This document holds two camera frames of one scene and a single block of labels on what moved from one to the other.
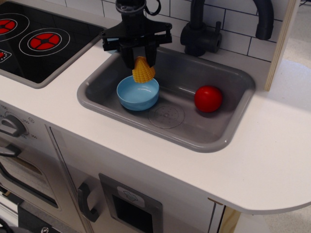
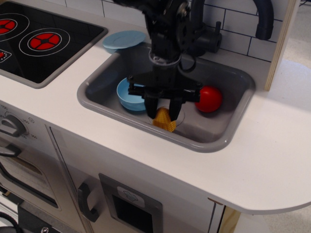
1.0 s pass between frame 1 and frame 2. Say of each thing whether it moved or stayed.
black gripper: moved
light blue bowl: stayed
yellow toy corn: moved
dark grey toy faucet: stayed
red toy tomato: stayed
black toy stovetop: stayed
